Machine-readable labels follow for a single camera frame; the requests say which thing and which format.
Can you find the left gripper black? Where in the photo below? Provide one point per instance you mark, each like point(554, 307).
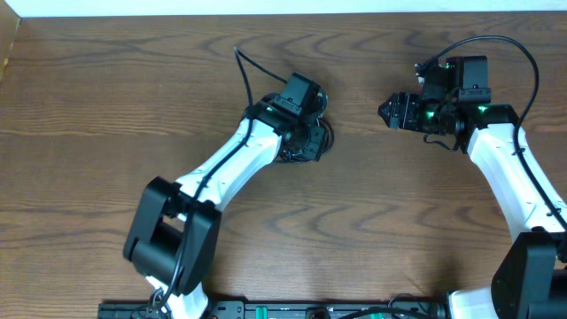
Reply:
point(316, 148)

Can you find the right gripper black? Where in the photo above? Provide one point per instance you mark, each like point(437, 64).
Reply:
point(404, 105)

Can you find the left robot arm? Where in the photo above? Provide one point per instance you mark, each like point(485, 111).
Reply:
point(174, 233)

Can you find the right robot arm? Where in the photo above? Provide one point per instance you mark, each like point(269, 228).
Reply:
point(456, 100)

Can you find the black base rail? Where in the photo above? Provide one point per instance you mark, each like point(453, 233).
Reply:
point(397, 308)

